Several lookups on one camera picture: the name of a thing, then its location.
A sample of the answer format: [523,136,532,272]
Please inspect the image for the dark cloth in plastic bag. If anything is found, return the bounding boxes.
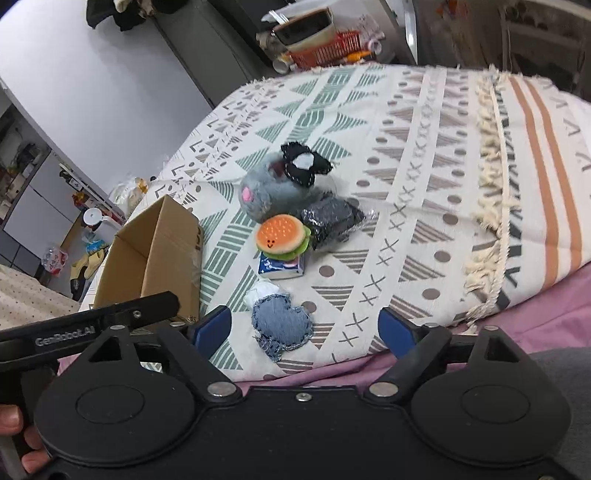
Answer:
[298,196,366,250]

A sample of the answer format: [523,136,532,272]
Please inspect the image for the red plastic basket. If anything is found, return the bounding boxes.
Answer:
[290,30,362,70]

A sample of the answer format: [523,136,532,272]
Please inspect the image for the white tissue packet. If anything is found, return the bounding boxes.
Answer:
[243,280,283,310]

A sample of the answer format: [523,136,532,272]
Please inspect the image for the black and white felt toy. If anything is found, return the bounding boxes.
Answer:
[280,142,332,188]

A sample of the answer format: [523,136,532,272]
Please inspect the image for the orange hamburger plush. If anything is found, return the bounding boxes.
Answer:
[256,214,311,261]

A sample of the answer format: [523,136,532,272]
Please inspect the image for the patterned tasselled blanket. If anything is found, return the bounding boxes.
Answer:
[142,64,590,382]

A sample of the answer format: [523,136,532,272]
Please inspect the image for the denim heart cushion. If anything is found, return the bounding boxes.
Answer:
[252,293,314,362]

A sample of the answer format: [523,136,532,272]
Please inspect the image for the yellow slippers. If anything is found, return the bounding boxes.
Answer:
[69,249,106,301]

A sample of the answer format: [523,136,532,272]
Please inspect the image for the pink bed sheet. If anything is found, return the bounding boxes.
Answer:
[257,265,590,388]

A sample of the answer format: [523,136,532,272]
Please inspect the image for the plastic shopping bag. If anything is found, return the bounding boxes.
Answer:
[109,177,149,218]

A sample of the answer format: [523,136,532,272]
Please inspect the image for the polka dot cloth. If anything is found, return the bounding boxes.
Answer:
[0,266,80,330]

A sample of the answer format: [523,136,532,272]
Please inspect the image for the orange bottle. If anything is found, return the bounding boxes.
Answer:
[346,50,376,64]

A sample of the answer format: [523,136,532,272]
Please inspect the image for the blue tissue pack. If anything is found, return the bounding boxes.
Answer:
[257,253,305,280]

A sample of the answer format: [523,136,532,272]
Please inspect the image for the dark clothes pile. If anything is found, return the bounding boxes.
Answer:
[86,0,187,32]

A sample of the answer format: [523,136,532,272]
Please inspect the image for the brown cardboard box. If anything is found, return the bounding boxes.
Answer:
[92,195,202,322]

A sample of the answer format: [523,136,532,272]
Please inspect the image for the grey cabinet shelf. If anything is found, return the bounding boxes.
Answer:
[0,103,84,278]

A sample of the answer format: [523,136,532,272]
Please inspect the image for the grey fluffy plush toy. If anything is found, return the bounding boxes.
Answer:
[238,152,322,223]

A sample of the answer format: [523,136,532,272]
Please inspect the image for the beige bowl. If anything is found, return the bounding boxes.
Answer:
[271,8,337,52]

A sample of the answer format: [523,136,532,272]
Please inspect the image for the paper cup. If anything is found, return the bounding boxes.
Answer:
[273,53,297,75]

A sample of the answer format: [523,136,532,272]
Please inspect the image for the person's right hand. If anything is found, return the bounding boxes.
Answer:
[0,405,49,474]

